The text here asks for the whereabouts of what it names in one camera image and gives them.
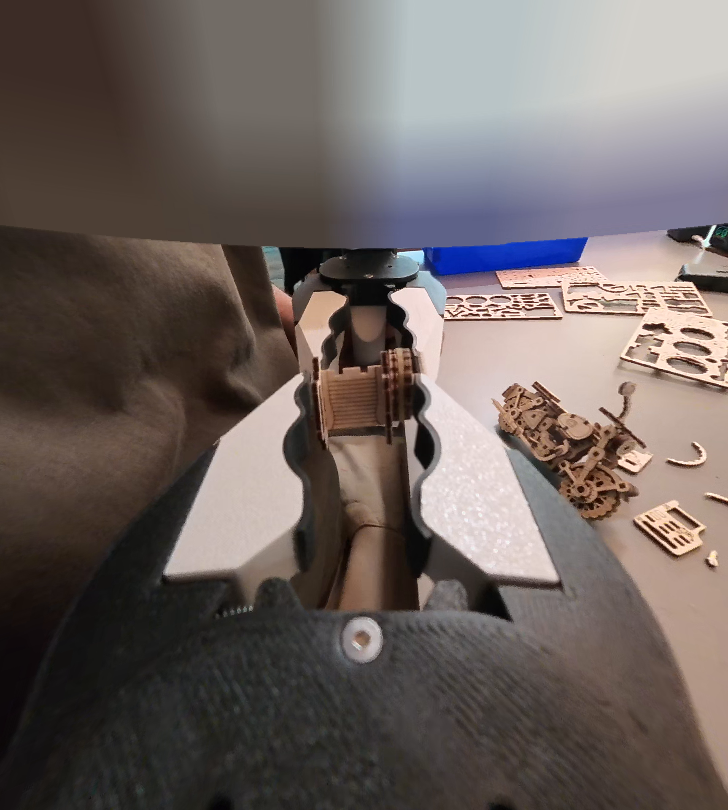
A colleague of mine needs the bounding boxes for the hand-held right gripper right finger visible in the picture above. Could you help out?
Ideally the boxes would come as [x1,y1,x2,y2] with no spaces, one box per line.
[402,372,561,602]

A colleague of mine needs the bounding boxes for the person's beige trousers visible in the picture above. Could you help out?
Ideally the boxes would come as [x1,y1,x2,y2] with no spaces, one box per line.
[313,437,418,611]

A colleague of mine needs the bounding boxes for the small wooden card piece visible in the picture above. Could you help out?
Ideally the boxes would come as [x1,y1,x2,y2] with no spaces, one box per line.
[632,500,707,557]

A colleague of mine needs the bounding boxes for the person's olive sweatshirt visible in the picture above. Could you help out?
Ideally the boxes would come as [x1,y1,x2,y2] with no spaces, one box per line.
[0,220,305,697]

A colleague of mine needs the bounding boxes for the grey desk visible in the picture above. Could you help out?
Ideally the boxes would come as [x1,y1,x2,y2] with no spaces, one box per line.
[263,228,728,810]

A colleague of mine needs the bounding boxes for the pile of wooden puzzle parts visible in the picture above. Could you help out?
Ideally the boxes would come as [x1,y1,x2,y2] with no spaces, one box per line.
[491,380,654,521]

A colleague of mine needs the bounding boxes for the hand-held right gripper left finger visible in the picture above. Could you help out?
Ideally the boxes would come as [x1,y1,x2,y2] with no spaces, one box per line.
[163,372,317,586]

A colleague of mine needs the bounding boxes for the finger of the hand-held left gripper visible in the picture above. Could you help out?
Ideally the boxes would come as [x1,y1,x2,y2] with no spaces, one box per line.
[389,286,447,382]
[293,288,347,381]

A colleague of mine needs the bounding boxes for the wooden spool with gear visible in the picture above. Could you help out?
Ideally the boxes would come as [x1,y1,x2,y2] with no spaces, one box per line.
[310,347,421,447]

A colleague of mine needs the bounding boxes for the blue plastic bin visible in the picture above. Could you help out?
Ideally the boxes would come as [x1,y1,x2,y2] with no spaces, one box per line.
[424,237,589,276]

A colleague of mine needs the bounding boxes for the wooden puzzle sheet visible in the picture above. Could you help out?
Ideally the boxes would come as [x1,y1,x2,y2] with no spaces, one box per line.
[443,292,562,322]
[496,266,612,291]
[620,308,728,390]
[560,280,714,317]

